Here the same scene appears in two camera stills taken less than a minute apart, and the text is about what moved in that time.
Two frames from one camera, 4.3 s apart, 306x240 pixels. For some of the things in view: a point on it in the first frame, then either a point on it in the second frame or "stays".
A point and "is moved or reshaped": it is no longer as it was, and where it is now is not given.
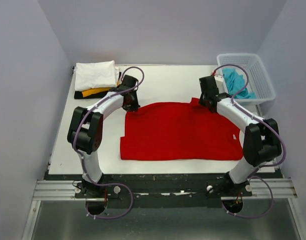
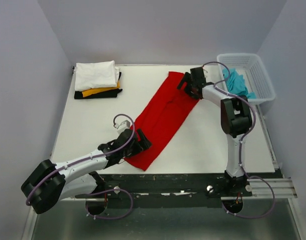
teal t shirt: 235,82 stays
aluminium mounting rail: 261,187 stays
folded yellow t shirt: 86,92 stays
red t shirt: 179,130 is moved or reshaped
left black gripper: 135,107 -> 145,143
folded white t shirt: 95,75 stays
